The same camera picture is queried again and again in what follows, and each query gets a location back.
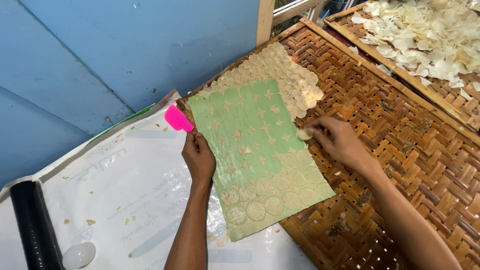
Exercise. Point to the person's left hand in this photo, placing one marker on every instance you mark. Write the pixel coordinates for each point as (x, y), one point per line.
(198, 159)

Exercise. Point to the person's right hand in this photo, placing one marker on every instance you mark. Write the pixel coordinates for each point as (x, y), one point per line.
(339, 140)

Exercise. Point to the person's right fingers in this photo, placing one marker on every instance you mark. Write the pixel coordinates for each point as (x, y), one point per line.
(318, 127)

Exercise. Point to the person's left fingers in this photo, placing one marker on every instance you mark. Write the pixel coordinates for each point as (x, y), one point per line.
(192, 136)

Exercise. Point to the single raw dough round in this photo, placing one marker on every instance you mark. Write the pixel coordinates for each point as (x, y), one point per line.
(304, 134)

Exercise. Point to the pink plastic scraper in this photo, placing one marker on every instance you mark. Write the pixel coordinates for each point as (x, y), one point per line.
(177, 118)

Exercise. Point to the green plastic sheet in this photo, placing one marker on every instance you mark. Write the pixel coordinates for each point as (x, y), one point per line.
(247, 112)

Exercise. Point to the rows of laid dough rounds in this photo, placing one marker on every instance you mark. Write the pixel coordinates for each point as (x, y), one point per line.
(275, 65)

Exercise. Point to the white printed plastic sheet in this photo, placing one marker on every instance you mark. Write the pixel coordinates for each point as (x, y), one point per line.
(123, 180)

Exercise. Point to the cut dough circles on sheet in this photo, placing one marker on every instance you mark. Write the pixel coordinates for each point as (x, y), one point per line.
(275, 204)

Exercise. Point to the large woven bamboo tray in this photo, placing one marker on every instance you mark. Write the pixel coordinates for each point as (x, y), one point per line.
(405, 150)

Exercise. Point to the wood-framed woven bamboo tray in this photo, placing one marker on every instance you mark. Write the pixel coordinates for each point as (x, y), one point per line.
(446, 97)

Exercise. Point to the scattered dough scraps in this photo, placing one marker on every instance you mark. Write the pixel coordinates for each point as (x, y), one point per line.
(90, 222)

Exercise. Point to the heap of white dried crackers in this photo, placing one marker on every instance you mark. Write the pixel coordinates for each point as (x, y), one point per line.
(423, 33)

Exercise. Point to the white round plastic object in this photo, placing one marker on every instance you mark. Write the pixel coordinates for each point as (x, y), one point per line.
(78, 255)

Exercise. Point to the black wrapped rolling pin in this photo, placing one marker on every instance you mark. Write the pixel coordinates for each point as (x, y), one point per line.
(35, 225)

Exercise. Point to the wooden post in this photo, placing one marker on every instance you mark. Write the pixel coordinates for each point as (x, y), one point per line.
(264, 20)

